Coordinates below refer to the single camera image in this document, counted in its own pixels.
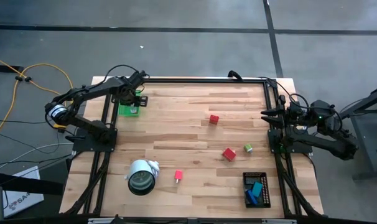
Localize yellow extension cable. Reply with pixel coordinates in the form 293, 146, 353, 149
0, 53, 83, 142

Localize silver metal bracket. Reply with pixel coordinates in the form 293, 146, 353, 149
262, 218, 297, 224
88, 217, 124, 224

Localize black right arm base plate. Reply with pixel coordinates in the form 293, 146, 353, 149
268, 129, 314, 154

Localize black floor strap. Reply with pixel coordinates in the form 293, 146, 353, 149
0, 64, 24, 73

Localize black plastic basket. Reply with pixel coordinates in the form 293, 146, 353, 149
242, 171, 272, 209

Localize black curved cable end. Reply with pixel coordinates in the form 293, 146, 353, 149
227, 70, 244, 82

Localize green plastic basket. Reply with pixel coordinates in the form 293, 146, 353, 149
118, 89, 142, 118

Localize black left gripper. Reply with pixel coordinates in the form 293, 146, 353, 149
118, 88, 149, 112

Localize black flat bar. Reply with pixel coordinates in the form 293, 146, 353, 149
0, 171, 64, 196

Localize large red cube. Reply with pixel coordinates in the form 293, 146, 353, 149
222, 147, 237, 162

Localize dark blue block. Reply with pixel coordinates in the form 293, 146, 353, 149
245, 189, 259, 206

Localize black metal table frame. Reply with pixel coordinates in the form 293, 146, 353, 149
59, 77, 325, 224

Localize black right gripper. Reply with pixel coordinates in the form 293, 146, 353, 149
261, 95, 307, 137

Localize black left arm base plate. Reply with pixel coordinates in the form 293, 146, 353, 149
72, 128, 118, 152

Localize white cup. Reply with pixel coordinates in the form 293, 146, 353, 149
124, 159, 161, 197

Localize white printed box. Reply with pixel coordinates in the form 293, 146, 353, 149
3, 166, 45, 218

